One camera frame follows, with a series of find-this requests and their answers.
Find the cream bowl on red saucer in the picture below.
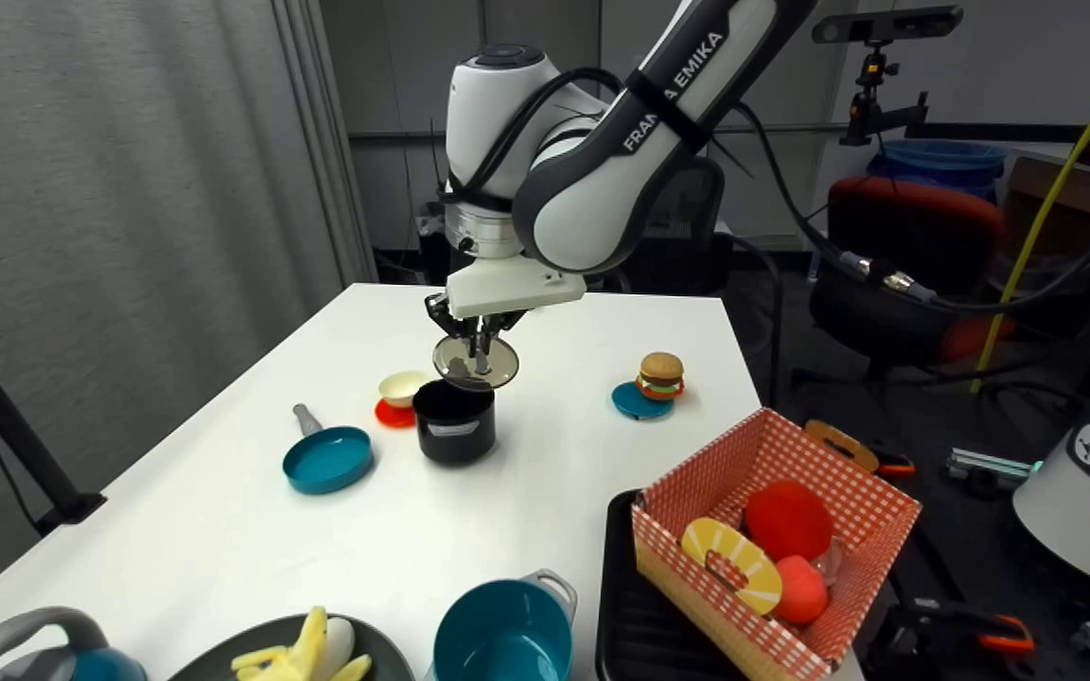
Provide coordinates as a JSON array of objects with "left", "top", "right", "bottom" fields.
[{"left": 376, "top": 372, "right": 426, "bottom": 427}]

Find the teal toy frying pan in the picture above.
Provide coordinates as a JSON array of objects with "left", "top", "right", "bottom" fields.
[{"left": 281, "top": 406, "right": 376, "bottom": 495}]

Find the red toy tomato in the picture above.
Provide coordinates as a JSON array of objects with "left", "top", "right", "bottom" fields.
[{"left": 742, "top": 479, "right": 833, "bottom": 559}]

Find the black red office chair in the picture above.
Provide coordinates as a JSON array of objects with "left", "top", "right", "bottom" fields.
[{"left": 811, "top": 176, "right": 1006, "bottom": 368}]

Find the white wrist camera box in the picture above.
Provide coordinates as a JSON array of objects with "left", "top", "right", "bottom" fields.
[{"left": 445, "top": 257, "right": 587, "bottom": 319}]

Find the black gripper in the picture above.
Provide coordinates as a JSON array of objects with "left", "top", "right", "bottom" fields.
[{"left": 423, "top": 292, "right": 517, "bottom": 376}]

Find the grey round pot lid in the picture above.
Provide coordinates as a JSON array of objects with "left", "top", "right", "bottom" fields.
[{"left": 433, "top": 335, "right": 517, "bottom": 388}]

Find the black toy pot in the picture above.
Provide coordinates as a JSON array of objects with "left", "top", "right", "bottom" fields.
[{"left": 414, "top": 377, "right": 497, "bottom": 466}]

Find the black baking tray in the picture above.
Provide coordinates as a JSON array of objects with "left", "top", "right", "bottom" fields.
[{"left": 596, "top": 490, "right": 747, "bottom": 681}]

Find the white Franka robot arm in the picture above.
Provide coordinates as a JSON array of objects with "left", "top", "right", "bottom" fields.
[{"left": 423, "top": 0, "right": 815, "bottom": 386}]

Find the teal toy pot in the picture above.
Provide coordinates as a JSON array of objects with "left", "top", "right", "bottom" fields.
[{"left": 433, "top": 570, "right": 580, "bottom": 681}]

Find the blue plastic bin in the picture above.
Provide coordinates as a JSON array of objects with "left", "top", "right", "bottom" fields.
[{"left": 869, "top": 141, "right": 1006, "bottom": 202}]

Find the dark plate of toy food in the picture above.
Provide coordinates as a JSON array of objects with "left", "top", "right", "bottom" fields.
[{"left": 172, "top": 604, "right": 414, "bottom": 681}]

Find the orange checkered basket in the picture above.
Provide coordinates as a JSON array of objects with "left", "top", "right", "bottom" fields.
[{"left": 633, "top": 407, "right": 921, "bottom": 681}]

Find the toy burger on teal plate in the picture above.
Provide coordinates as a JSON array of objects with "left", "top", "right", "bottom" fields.
[{"left": 614, "top": 353, "right": 684, "bottom": 421}]

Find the yellow toy fruit slice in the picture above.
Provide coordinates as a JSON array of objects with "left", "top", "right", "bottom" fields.
[{"left": 683, "top": 517, "right": 785, "bottom": 615}]

